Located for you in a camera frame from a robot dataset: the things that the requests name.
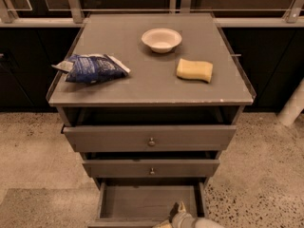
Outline metal railing frame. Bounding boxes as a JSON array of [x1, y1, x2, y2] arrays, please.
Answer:
[[0, 0, 304, 28]]

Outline white pipe leg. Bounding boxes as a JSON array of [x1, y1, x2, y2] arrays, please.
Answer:
[[277, 79, 304, 126]]

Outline grey top drawer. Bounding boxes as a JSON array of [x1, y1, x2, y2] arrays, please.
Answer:
[[60, 106, 238, 153]]

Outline grey drawer cabinet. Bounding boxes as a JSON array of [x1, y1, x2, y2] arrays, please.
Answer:
[[46, 12, 257, 188]]

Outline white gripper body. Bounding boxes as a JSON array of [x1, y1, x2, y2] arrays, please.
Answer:
[[172, 212, 196, 228]]

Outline grey bottom drawer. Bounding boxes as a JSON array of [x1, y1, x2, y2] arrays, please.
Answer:
[[87, 178, 208, 228]]

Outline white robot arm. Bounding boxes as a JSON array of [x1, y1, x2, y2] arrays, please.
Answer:
[[172, 201, 224, 228]]

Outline white bowl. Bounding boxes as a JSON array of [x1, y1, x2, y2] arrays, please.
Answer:
[[142, 28, 182, 53]]

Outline grey middle drawer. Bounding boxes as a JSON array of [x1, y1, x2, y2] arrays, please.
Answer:
[[83, 151, 219, 178]]

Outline yellow sponge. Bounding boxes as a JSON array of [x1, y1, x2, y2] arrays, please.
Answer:
[[176, 59, 213, 83]]

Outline blue chip bag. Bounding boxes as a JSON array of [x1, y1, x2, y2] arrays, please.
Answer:
[[52, 54, 130, 84]]

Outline grey drawer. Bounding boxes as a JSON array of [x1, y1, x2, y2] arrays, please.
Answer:
[[87, 178, 208, 228], [60, 106, 238, 153], [83, 151, 219, 178]]

